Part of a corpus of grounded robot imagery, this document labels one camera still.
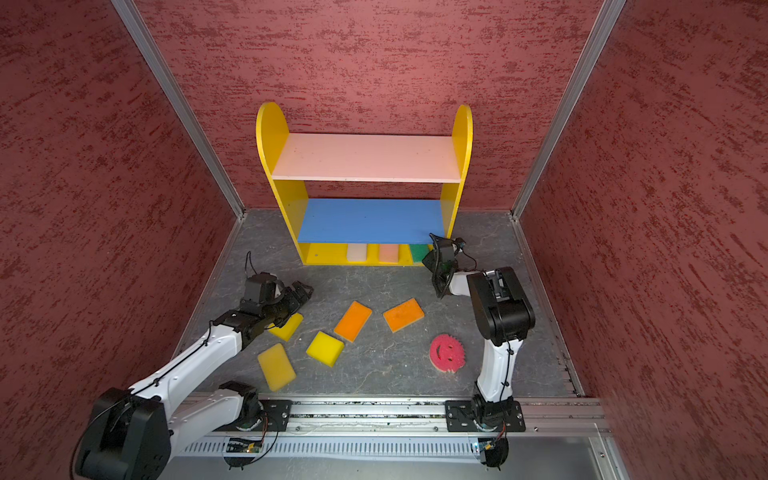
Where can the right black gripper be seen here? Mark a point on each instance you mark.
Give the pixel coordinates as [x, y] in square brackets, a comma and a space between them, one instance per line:
[427, 260]

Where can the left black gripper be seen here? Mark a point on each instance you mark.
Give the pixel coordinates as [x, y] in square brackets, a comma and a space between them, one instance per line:
[295, 303]

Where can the green sponge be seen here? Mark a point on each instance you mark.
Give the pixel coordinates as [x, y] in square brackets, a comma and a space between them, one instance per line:
[418, 252]

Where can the salmon pink sponge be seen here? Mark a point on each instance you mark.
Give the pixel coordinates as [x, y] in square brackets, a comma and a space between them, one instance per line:
[389, 253]

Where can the cream white sponge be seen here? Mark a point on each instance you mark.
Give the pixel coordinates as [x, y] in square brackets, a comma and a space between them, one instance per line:
[356, 253]

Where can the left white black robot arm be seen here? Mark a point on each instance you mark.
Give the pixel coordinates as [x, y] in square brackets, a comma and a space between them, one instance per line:
[133, 433]

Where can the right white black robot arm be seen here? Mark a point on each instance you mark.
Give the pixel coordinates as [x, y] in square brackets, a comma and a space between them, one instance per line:
[503, 315]

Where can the yellow shelf unit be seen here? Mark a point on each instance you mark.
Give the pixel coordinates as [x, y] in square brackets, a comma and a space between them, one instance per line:
[321, 228]

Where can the yellow sponge near left gripper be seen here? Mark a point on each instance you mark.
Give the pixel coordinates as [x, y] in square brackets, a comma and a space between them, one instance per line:
[286, 331]

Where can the large yellow sponge front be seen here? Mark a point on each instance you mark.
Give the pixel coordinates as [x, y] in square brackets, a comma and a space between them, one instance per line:
[276, 367]

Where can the orange sponge right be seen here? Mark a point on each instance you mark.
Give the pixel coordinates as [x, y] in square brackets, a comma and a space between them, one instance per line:
[403, 315]

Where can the orange sponge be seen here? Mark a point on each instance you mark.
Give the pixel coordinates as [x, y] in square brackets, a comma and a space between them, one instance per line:
[352, 322]
[403, 315]

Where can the small yellow square sponge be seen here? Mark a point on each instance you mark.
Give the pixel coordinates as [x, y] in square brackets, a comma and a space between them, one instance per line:
[325, 349]

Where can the orange sponge left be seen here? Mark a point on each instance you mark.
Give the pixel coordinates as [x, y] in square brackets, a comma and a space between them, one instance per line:
[352, 322]

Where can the pink round smiley sponge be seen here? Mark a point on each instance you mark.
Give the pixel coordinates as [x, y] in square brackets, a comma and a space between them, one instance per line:
[447, 354]

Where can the left circuit board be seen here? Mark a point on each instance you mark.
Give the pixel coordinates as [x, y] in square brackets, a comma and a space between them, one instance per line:
[243, 446]

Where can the circuit board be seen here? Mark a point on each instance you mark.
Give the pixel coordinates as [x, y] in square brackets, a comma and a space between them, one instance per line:
[485, 446]
[243, 446]

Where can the right circuit board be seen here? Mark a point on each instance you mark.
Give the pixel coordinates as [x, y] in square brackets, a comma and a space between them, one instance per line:
[485, 446]

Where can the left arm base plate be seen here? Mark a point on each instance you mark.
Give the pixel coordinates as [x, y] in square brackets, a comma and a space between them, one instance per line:
[274, 415]

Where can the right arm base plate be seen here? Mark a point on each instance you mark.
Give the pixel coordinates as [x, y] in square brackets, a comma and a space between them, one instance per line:
[465, 415]

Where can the aluminium front rail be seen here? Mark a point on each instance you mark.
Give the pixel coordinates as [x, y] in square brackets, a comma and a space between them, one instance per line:
[425, 416]

